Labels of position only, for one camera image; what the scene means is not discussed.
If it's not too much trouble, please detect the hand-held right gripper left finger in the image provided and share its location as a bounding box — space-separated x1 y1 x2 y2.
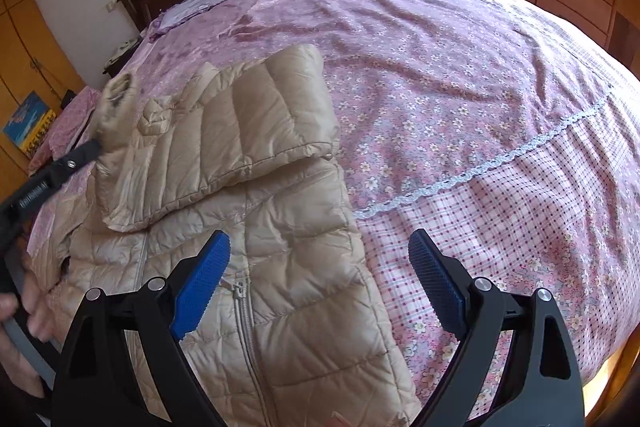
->
52 229 232 427

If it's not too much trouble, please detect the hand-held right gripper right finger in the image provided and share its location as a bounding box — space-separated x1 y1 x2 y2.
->
407 228 586 427

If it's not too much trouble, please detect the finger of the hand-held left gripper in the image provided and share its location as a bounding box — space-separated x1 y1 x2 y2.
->
50 139 106 180

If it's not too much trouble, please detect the beige quilted down jacket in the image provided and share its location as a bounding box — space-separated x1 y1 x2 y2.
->
27 44 423 427

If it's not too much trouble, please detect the person's left hand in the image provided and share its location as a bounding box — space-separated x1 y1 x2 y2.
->
0 277 58 400

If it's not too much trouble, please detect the pink patterned cloth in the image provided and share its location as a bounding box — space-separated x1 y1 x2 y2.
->
27 87 102 174

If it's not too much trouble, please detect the dark wooden nightstand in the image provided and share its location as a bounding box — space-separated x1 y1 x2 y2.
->
102 37 144 78

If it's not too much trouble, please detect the light wooden wardrobe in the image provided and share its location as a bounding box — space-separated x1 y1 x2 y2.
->
0 0 87 195

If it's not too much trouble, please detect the purple frilled pillow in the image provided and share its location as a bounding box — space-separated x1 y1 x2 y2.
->
149 0 262 38

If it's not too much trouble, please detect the pink floral bedspread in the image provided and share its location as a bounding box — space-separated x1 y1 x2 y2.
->
27 0 640 423

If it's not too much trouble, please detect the blue wall poster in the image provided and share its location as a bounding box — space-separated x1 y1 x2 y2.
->
2 91 55 152

